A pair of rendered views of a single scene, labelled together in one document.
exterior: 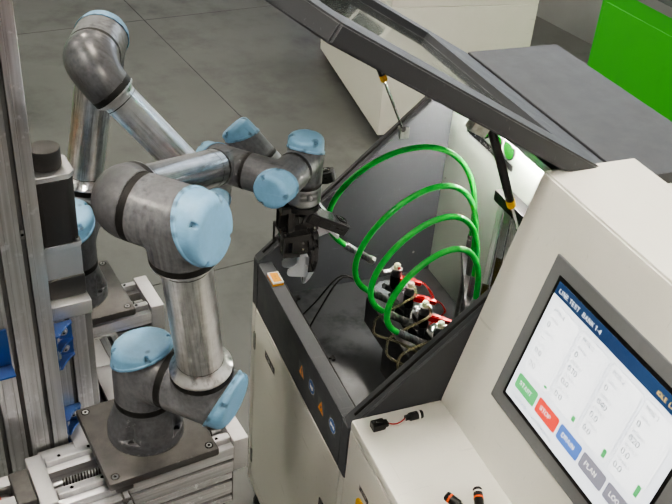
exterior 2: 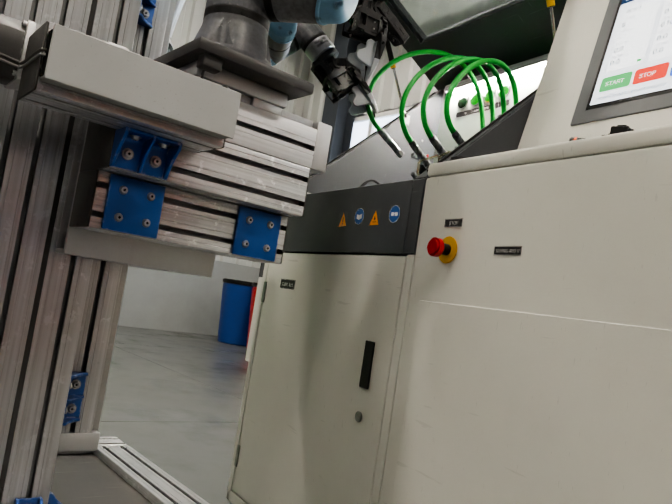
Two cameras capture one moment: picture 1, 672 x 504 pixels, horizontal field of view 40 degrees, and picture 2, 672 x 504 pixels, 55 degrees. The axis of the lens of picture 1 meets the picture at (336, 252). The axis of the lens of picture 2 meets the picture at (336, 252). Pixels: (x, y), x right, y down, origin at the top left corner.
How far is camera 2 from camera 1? 1.75 m
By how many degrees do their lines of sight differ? 39
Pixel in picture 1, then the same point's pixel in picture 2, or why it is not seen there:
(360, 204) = (369, 173)
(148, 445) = (241, 46)
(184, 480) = (263, 138)
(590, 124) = not seen: hidden behind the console
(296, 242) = (370, 16)
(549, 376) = (640, 49)
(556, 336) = (636, 23)
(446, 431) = not seen: hidden behind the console
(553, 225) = not seen: outside the picture
